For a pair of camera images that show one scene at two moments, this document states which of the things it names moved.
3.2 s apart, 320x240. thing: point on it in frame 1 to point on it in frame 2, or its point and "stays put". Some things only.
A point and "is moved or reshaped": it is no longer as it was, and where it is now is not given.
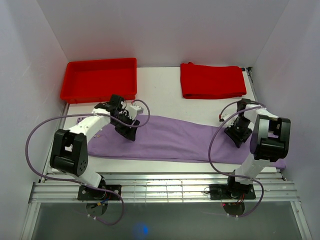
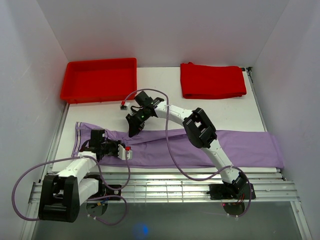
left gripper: (130, 133) to (116, 143)
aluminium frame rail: (162, 187) stays put
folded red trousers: (203, 81) stays put
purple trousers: (166, 138) is moved or reshaped
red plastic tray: (92, 80) stays put
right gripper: (237, 137) to (135, 126)
